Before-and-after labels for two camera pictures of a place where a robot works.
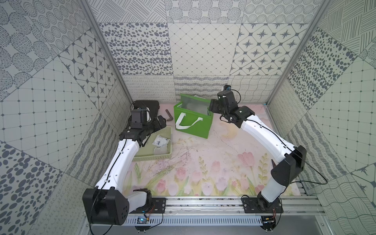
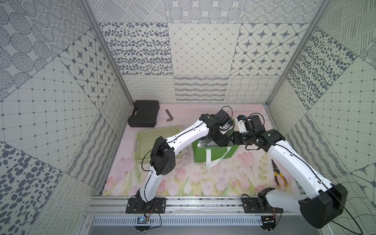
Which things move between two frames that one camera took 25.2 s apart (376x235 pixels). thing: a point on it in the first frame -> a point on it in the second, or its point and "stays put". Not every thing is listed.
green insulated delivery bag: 192,115 -> 204,151
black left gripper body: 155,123 -> 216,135
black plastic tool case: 153,106 stays put
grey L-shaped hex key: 171,118 stays put
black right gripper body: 216,108 -> 238,138
